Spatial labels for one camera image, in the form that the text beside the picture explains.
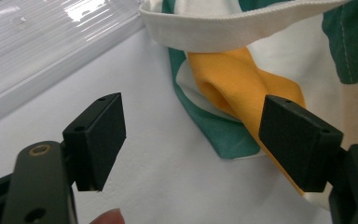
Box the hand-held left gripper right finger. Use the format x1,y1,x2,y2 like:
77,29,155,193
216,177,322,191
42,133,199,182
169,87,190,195
258,94,344,193

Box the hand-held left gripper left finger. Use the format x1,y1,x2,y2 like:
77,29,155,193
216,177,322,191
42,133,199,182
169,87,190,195
62,91,127,192

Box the clear plastic container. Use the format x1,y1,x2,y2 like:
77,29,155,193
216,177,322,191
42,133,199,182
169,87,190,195
0,0,145,132

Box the white tote bag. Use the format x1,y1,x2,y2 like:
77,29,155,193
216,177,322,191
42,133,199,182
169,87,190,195
138,0,358,213

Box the white table mat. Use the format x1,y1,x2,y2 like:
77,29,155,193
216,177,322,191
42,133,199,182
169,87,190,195
0,27,334,224

